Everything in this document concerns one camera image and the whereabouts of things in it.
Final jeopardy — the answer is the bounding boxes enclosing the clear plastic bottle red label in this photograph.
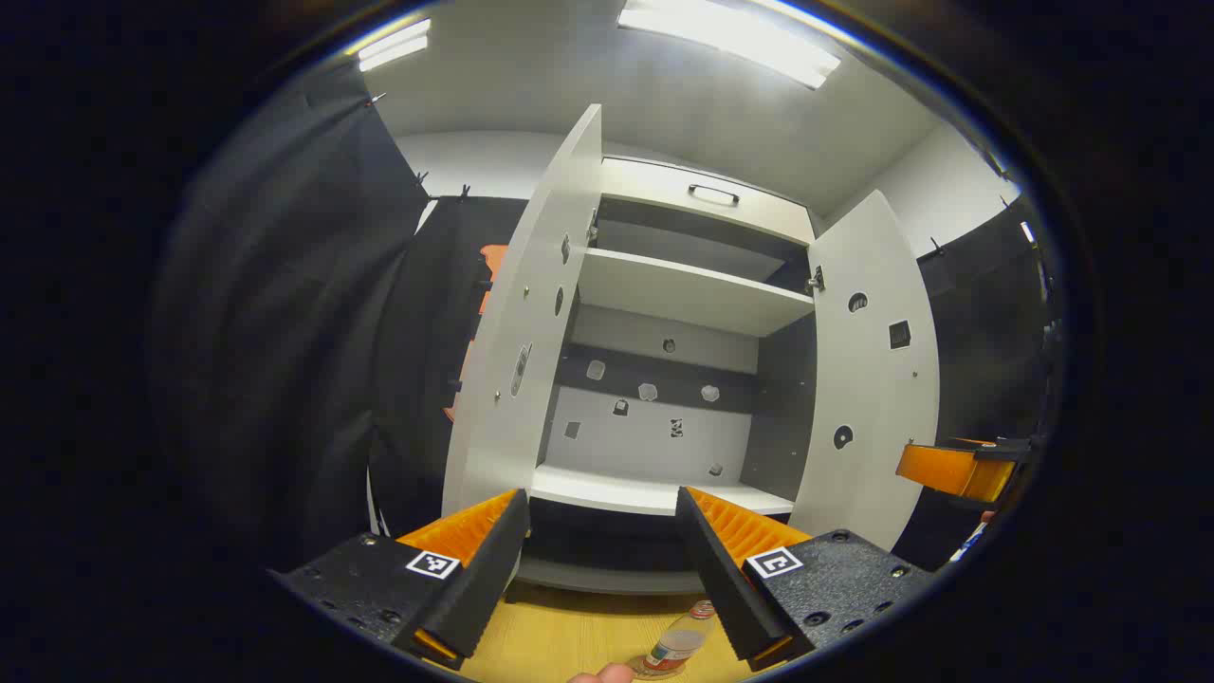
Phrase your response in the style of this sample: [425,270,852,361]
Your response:
[634,600,717,679]

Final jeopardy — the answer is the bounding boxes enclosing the white cabinet door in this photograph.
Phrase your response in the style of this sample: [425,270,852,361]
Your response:
[790,190,940,553]
[441,104,604,521]

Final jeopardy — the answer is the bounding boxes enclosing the white cabinet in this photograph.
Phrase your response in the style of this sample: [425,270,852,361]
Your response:
[531,157,821,594]

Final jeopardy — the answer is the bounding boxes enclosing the black backdrop cloth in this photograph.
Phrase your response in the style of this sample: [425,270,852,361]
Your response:
[152,57,1058,575]

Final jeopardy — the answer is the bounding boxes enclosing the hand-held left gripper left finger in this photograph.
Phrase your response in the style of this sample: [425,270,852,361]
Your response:
[268,489,532,671]

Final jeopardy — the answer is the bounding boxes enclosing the ceiling light panel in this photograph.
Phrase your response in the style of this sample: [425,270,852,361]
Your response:
[618,0,841,89]
[359,19,431,72]

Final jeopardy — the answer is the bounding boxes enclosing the white cabinet shelf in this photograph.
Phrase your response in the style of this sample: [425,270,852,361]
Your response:
[576,247,815,338]

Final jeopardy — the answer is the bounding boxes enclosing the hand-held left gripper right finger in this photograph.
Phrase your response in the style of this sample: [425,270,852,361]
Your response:
[675,487,935,673]

